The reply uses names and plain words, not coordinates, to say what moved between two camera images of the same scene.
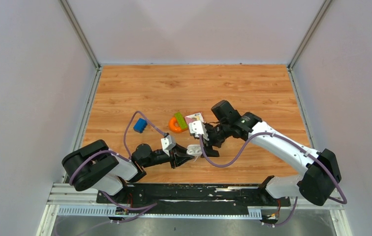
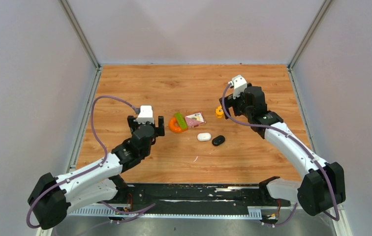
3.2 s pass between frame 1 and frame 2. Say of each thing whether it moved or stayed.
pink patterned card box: stayed
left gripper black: moved
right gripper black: moved
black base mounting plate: stayed
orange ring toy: stayed
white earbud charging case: moved
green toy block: stayed
